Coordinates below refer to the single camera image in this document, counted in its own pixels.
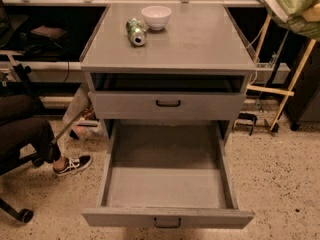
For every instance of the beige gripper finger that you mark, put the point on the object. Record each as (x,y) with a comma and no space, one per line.
(312,14)

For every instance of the green jalapeno chip bag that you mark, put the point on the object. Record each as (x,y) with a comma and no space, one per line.
(288,14)

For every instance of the grey drawer cabinet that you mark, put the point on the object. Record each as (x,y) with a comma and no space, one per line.
(199,51)

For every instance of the open grey lower drawer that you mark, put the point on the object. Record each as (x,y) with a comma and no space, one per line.
(178,171)

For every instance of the closed grey upper drawer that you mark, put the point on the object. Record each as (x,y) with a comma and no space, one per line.
(142,105)

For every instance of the clear plastic bag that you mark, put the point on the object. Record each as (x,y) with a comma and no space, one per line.
(80,114)

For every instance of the white ceramic bowl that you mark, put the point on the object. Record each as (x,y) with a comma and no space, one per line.
(156,17)

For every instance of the green soda can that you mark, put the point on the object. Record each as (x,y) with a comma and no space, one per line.
(136,32)

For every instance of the brown box on shelf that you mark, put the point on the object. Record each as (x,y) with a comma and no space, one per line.
(50,32)

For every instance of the black white sneaker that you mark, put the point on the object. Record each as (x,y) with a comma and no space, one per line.
(65,166)

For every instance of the person's leg dark trousers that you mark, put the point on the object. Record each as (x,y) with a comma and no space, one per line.
(20,127)

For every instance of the black office chair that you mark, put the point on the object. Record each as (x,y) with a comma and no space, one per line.
(14,167)

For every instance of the black drawer handle upper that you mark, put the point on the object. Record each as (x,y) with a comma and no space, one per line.
(168,104)

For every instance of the black drawer handle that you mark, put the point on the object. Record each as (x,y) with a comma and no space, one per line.
(168,104)
(167,223)

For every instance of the black drawer handle lower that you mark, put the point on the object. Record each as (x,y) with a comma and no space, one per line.
(167,223)

